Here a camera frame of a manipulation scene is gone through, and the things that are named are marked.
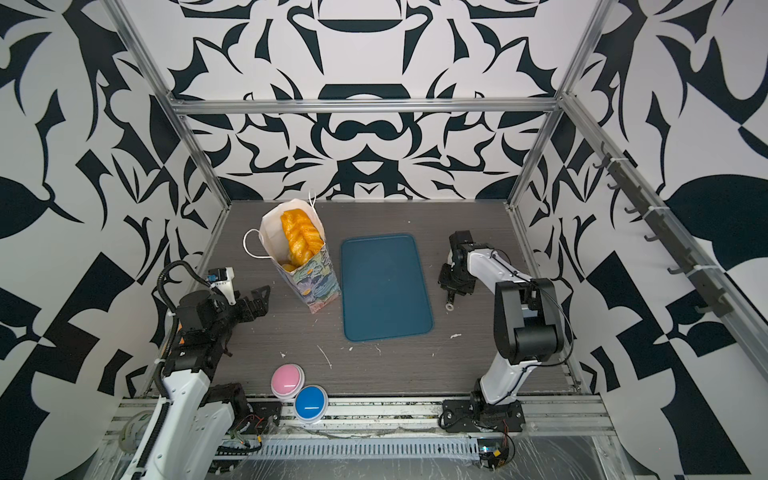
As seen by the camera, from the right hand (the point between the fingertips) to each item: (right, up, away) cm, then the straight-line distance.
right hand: (450, 283), depth 94 cm
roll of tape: (-79, -31, -23) cm, 88 cm away
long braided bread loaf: (-43, +15, -8) cm, 46 cm away
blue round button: (-38, -26, -20) cm, 50 cm away
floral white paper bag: (-39, +2, -13) cm, 41 cm away
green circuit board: (+5, -36, -23) cm, 43 cm away
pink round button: (-46, -23, -15) cm, 53 cm away
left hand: (-56, +1, -14) cm, 57 cm away
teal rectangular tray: (-21, -2, +3) cm, 21 cm away
